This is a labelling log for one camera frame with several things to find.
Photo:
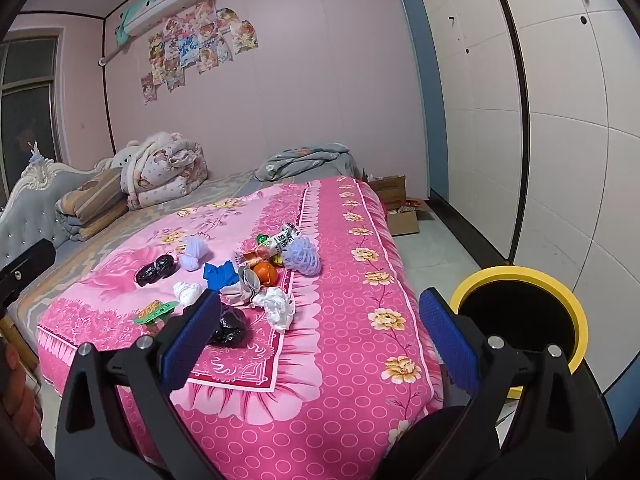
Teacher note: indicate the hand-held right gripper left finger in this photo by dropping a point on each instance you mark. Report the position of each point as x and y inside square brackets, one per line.
[192, 340]

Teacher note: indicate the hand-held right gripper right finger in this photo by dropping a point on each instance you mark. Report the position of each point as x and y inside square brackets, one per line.
[447, 340]

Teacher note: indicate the black plastic bag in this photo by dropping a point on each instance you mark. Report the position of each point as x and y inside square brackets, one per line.
[155, 270]
[230, 327]

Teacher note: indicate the small purple foam fruit net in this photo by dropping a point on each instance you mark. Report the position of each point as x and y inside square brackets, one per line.
[195, 255]

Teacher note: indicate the yellow rim black trash bin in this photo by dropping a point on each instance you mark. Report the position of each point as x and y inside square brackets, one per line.
[500, 272]

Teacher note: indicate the orange peel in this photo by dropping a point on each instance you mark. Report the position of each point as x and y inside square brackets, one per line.
[265, 272]

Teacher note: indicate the large purple foam fruit net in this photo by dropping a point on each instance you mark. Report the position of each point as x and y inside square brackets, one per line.
[302, 257]

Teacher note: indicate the person's left hand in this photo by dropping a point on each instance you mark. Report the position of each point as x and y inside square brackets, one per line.
[17, 402]

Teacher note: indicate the small white crumpled tissue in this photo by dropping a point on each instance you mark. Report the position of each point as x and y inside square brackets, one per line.
[187, 292]

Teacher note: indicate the grey tufted headboard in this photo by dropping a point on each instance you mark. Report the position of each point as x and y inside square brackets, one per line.
[30, 210]

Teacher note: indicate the grey crumpled wrapper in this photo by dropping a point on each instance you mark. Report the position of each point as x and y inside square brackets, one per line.
[240, 290]

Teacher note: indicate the large white crumpled tissue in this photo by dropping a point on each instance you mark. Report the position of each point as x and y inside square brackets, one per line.
[275, 307]

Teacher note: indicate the striped folded blanket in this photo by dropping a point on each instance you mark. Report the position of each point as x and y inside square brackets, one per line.
[92, 205]

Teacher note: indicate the red white snack wrapper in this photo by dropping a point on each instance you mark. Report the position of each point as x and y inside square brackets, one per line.
[246, 257]

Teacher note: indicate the pink floral blanket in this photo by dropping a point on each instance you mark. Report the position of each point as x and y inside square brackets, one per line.
[340, 350]

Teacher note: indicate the yellow green candy wrapper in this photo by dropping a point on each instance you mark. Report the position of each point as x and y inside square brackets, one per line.
[277, 260]

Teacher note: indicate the open cardboard box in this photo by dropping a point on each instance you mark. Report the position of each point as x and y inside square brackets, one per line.
[405, 222]

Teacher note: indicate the grey patterned bed sheet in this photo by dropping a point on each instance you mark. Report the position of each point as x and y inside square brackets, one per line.
[150, 215]

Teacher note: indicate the white green snack wrapper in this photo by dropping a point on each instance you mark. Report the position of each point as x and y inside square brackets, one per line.
[282, 240]

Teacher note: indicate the window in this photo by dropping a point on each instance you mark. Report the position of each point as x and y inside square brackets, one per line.
[27, 110]

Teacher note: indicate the pale floral folded quilt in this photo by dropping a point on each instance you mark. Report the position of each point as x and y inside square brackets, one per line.
[165, 170]

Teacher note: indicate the grey floral blanket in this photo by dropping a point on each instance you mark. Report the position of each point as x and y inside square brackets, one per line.
[305, 162]

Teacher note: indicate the white wardrobe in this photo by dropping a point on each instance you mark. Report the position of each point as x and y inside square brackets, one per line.
[560, 135]

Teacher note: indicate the air conditioner with teal cover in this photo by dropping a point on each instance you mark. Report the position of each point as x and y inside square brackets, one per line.
[160, 2]

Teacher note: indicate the cluster of wall posters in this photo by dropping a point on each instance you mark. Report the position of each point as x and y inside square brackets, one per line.
[200, 45]

